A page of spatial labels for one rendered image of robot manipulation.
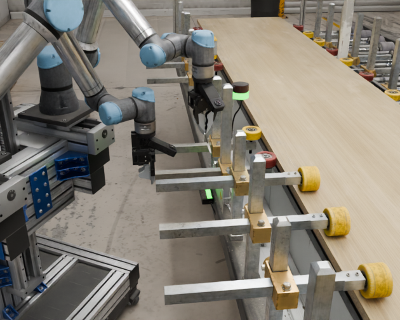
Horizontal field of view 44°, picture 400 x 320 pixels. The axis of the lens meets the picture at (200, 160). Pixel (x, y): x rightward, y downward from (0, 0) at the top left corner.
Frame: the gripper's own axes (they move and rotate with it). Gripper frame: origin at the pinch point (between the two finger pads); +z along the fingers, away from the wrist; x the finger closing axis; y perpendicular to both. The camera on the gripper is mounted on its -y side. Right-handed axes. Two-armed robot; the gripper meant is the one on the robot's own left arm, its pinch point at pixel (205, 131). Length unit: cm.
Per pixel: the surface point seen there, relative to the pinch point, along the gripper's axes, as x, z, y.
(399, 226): -30, 11, -65
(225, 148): -7.4, 7.4, -1.7
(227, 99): -7.8, -11.7, -1.8
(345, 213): -12, 3, -61
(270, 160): -20.3, 10.2, -12.8
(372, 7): -652, 95, 570
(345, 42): -144, 3, 89
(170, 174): 13.3, 15.0, 1.9
